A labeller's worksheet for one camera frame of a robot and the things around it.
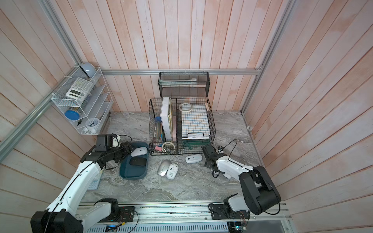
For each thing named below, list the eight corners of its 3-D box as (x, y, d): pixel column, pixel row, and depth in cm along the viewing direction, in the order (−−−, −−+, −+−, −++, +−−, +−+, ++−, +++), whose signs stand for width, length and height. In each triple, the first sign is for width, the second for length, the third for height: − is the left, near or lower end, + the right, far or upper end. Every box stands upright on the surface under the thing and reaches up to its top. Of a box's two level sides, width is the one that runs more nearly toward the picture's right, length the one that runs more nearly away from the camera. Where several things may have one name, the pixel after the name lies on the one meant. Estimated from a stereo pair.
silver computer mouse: (155, 173, 89) (155, 172, 88) (163, 159, 96) (163, 157, 94) (164, 177, 88) (164, 176, 86) (171, 162, 94) (171, 161, 92)
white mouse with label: (165, 177, 88) (164, 175, 85) (170, 164, 93) (169, 162, 91) (174, 180, 87) (174, 178, 84) (178, 166, 92) (178, 164, 90)
